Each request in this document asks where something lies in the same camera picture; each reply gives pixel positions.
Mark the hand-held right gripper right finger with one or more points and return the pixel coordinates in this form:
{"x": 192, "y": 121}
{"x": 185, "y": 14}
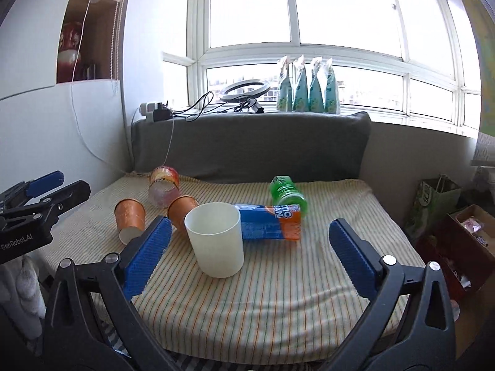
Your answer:
{"x": 352, "y": 259}

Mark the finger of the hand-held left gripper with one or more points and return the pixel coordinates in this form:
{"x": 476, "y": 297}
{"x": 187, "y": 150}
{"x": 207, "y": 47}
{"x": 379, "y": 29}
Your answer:
{"x": 75, "y": 191}
{"x": 46, "y": 182}

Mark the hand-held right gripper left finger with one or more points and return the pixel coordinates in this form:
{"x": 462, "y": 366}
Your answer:
{"x": 147, "y": 257}

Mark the orange paper cup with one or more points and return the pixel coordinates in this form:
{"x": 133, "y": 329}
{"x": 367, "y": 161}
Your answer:
{"x": 129, "y": 216}
{"x": 180, "y": 210}

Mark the white plastic cup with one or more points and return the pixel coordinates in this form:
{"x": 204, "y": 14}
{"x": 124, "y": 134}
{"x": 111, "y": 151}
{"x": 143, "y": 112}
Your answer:
{"x": 216, "y": 239}

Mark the clear cup with red print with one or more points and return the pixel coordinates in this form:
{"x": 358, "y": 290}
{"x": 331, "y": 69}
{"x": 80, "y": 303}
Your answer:
{"x": 164, "y": 185}

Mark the white fuzzy cloth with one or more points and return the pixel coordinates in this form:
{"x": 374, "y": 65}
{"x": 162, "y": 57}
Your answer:
{"x": 27, "y": 290}

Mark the green plastic bottle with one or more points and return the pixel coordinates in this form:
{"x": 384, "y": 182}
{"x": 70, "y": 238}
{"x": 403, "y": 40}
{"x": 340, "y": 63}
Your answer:
{"x": 286, "y": 195}

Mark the blue orange snack packet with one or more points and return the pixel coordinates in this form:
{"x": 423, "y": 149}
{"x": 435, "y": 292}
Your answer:
{"x": 267, "y": 224}

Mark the green paper bag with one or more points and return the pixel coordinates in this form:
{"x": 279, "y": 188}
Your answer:
{"x": 429, "y": 205}

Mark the white power strip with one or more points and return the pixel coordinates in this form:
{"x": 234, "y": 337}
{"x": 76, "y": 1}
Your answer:
{"x": 147, "y": 107}

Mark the brown cardboard box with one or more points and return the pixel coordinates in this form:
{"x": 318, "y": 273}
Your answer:
{"x": 464, "y": 251}

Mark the black power adapter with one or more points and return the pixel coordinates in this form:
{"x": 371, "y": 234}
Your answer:
{"x": 162, "y": 114}

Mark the red and white box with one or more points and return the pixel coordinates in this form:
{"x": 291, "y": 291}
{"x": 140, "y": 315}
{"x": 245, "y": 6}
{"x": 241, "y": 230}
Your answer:
{"x": 69, "y": 44}

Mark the wooden shelf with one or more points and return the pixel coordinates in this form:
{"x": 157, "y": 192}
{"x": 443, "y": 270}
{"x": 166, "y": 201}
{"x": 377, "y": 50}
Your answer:
{"x": 104, "y": 46}

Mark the grey backrest cushion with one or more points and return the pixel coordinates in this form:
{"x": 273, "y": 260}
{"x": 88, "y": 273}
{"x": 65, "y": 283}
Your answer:
{"x": 251, "y": 147}

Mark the teal snack bag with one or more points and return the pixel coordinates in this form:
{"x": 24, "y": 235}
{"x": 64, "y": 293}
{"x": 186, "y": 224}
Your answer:
{"x": 316, "y": 94}
{"x": 331, "y": 96}
{"x": 284, "y": 92}
{"x": 301, "y": 92}

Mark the patterned curtain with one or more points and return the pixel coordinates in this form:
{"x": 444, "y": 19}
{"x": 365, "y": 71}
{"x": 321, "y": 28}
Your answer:
{"x": 481, "y": 46}

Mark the white window frame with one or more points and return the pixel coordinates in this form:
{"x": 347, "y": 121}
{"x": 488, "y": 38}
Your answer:
{"x": 296, "y": 48}

